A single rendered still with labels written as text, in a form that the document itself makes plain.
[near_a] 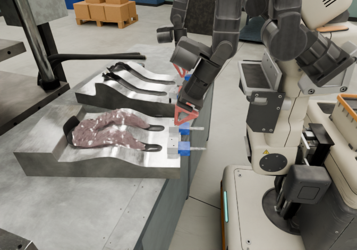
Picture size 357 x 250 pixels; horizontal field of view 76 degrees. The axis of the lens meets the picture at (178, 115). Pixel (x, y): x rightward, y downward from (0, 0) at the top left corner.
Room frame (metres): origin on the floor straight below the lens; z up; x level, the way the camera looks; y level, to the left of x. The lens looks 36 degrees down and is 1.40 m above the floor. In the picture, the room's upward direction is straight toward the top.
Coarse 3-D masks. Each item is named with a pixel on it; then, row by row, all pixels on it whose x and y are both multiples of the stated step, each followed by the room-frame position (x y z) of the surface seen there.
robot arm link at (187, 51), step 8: (184, 40) 0.54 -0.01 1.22; (192, 40) 0.57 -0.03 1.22; (224, 40) 0.51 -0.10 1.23; (176, 48) 0.54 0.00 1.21; (184, 48) 0.54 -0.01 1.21; (192, 48) 0.54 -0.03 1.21; (200, 48) 0.53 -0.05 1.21; (208, 48) 0.56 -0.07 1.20; (216, 48) 0.51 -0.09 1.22; (224, 48) 0.50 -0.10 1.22; (232, 48) 0.51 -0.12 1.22; (176, 56) 0.53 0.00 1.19; (184, 56) 0.53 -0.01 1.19; (192, 56) 0.53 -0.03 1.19; (208, 56) 0.53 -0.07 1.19; (216, 56) 0.51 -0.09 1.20; (224, 56) 0.50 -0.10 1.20; (176, 64) 0.54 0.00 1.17; (184, 64) 0.53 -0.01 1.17; (192, 64) 0.53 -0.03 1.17
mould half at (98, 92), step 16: (128, 64) 1.09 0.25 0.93; (96, 80) 1.06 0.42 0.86; (112, 80) 0.92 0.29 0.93; (128, 80) 0.96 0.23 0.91; (176, 80) 1.00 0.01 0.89; (80, 96) 0.93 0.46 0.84; (96, 96) 0.90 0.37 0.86; (112, 96) 0.88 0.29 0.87; (128, 96) 0.86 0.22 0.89; (144, 96) 0.86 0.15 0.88; (160, 96) 0.85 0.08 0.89; (144, 112) 0.83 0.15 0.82; (160, 112) 0.80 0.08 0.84
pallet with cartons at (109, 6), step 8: (88, 0) 5.77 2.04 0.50; (96, 0) 5.70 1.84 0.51; (104, 0) 5.84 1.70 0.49; (112, 0) 5.62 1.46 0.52; (120, 0) 5.56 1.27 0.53; (128, 0) 5.88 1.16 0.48; (80, 8) 5.61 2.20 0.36; (88, 8) 5.57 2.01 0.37; (96, 8) 5.48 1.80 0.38; (104, 8) 5.42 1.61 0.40; (112, 8) 5.36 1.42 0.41; (120, 8) 5.32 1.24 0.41; (128, 8) 5.67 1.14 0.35; (80, 16) 5.63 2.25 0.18; (88, 16) 5.56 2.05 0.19; (96, 16) 5.50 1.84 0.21; (104, 16) 5.43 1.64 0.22; (112, 16) 5.37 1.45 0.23; (120, 16) 5.31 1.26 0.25; (128, 16) 5.62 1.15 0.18; (136, 16) 5.95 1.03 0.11; (80, 24) 5.62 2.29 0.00; (104, 24) 5.58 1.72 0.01; (120, 24) 5.29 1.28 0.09; (128, 24) 5.55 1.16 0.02
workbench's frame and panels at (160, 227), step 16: (208, 96) 1.41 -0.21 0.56; (208, 112) 1.47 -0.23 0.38; (208, 128) 1.54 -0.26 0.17; (192, 144) 1.02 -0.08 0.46; (192, 160) 1.04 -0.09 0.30; (192, 176) 1.06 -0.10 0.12; (160, 192) 0.44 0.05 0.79; (176, 192) 0.74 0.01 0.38; (160, 208) 0.55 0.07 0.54; (176, 208) 0.74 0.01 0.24; (160, 224) 0.54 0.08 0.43; (176, 224) 0.73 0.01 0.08; (144, 240) 0.41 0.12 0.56; (160, 240) 0.52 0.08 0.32
